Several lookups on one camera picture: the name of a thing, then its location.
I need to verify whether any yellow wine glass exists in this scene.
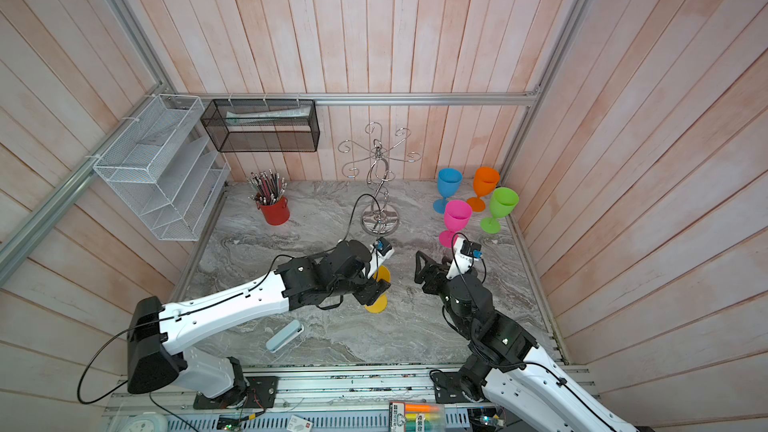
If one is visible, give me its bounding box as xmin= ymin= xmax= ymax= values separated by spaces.
xmin=364 ymin=266 xmax=391 ymax=314

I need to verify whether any pink wine glass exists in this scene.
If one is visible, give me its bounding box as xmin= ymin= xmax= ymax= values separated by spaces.
xmin=439 ymin=200 xmax=473 ymax=248

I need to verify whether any blue wine glass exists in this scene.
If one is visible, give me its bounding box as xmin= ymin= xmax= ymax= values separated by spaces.
xmin=433 ymin=168 xmax=463 ymax=214

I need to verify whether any green wine glass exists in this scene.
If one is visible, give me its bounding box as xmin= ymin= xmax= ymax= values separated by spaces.
xmin=480 ymin=187 xmax=519 ymax=234

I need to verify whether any orange wine glass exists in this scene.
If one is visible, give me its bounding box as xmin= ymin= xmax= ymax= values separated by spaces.
xmin=467 ymin=167 xmax=500 ymax=213

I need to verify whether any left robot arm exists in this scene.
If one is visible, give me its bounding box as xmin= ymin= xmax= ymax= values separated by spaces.
xmin=127 ymin=238 xmax=393 ymax=408

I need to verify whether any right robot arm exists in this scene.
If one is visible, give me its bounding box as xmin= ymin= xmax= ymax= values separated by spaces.
xmin=414 ymin=251 xmax=646 ymax=431

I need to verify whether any chrome wine glass rack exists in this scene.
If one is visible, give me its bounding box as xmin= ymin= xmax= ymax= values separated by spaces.
xmin=337 ymin=122 xmax=421 ymax=236

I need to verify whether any light blue case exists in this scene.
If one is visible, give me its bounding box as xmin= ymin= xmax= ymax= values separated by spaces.
xmin=266 ymin=320 xmax=304 ymax=353

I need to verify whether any red pencil cup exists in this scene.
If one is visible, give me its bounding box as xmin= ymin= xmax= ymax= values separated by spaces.
xmin=257 ymin=197 xmax=290 ymax=226

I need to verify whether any highlighter marker box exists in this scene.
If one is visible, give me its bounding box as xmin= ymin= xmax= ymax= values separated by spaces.
xmin=389 ymin=402 xmax=446 ymax=432

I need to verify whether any bundle of pencils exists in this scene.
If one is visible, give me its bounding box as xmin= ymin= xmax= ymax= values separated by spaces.
xmin=247 ymin=169 xmax=287 ymax=206

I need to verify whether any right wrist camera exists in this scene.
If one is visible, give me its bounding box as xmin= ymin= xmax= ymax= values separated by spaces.
xmin=447 ymin=236 xmax=482 ymax=279

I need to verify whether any black mesh wall basket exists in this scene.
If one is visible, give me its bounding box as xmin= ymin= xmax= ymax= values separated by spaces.
xmin=201 ymin=98 xmax=321 ymax=153

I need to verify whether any white mesh wall shelf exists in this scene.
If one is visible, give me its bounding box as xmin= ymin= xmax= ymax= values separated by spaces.
xmin=94 ymin=95 xmax=230 ymax=242

